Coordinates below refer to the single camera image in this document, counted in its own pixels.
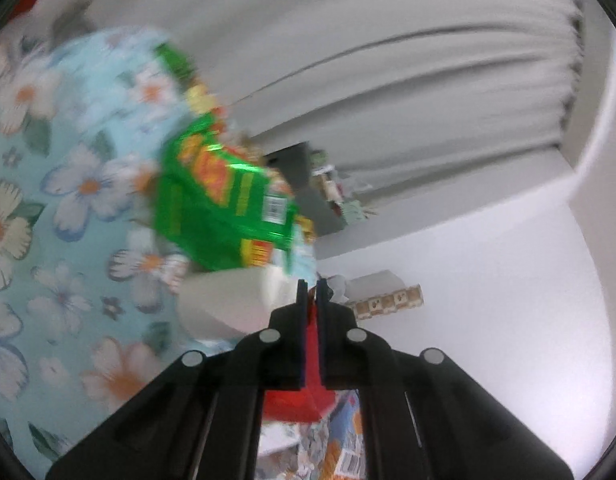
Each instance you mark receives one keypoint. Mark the blue floral blanket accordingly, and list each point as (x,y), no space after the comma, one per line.
(62,260)

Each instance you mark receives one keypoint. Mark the red packet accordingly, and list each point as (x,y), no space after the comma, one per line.
(293,405)

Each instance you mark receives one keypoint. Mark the patterned paper roll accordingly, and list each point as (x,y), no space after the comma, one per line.
(388,301)

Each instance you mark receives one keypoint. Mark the grey curtain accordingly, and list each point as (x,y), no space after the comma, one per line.
(388,60)

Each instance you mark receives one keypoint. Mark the grey cabinet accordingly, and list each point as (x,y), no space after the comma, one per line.
(293,165)

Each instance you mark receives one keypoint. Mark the green plastic basket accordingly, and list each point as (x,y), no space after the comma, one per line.
(358,211)

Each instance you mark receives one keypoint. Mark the crumpled white bag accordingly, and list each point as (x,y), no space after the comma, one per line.
(339,287)

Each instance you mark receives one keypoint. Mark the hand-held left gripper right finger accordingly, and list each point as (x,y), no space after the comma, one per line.
(322,340)

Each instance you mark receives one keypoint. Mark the small green packet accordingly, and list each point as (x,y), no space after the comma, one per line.
(173,60)

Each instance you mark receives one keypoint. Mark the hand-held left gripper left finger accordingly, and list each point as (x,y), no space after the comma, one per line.
(301,340)

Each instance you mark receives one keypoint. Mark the pile of small toiletries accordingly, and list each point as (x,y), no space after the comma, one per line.
(330,180)

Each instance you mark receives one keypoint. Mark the orange snack packet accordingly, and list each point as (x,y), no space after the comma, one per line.
(338,460)

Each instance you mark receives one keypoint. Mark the green snack bag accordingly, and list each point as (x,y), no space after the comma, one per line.
(202,200)

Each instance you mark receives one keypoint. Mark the white paper cup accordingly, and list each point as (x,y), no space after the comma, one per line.
(222,300)

